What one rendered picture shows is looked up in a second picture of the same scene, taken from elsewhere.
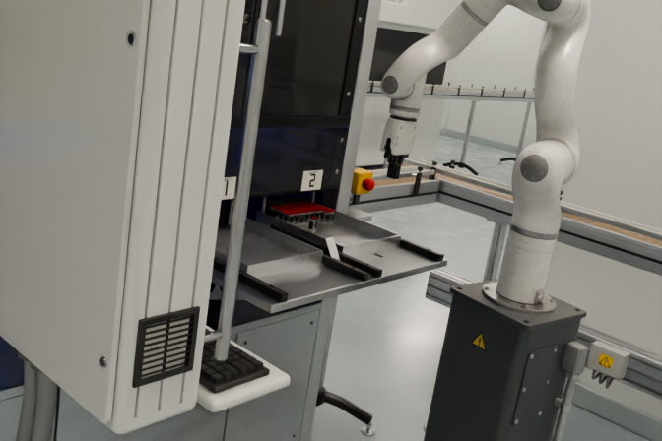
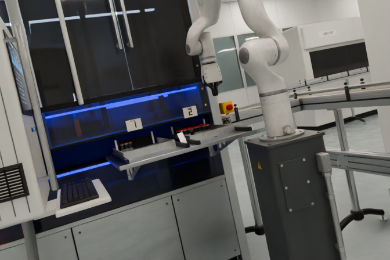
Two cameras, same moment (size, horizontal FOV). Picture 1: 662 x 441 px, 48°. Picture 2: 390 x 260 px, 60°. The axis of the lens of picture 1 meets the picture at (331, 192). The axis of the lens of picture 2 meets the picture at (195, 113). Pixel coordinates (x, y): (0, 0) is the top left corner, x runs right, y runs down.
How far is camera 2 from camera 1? 1.08 m
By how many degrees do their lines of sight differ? 30
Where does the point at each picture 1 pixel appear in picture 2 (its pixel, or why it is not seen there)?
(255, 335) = (183, 195)
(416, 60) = (192, 31)
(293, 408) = (227, 234)
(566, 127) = (267, 28)
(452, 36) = (205, 12)
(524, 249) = (265, 104)
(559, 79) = (245, 3)
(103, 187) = not seen: outside the picture
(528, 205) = (256, 78)
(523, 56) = not seen: outside the picture
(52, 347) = not seen: outside the picture
